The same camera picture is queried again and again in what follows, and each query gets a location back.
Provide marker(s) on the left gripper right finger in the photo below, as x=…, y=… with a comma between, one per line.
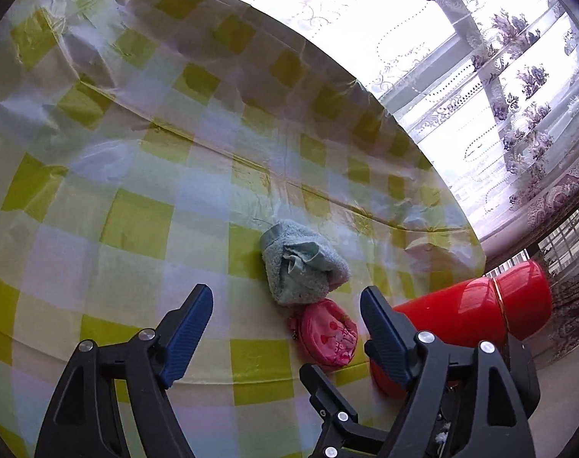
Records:
x=470, y=387

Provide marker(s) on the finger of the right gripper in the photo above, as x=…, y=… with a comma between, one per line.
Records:
x=341, y=434
x=521, y=366

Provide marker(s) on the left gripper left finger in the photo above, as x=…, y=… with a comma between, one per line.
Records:
x=83, y=418

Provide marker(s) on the pink cherry pouch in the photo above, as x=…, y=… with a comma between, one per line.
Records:
x=326, y=334

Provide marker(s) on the grey-blue towel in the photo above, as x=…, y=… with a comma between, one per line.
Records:
x=302, y=266

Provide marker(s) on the red plastic thermos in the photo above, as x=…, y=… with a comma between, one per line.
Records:
x=516, y=303

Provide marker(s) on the green checkered plastic tablecloth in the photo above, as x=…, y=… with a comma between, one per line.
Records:
x=145, y=145

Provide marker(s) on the floral sheer curtain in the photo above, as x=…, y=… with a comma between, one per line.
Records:
x=488, y=89

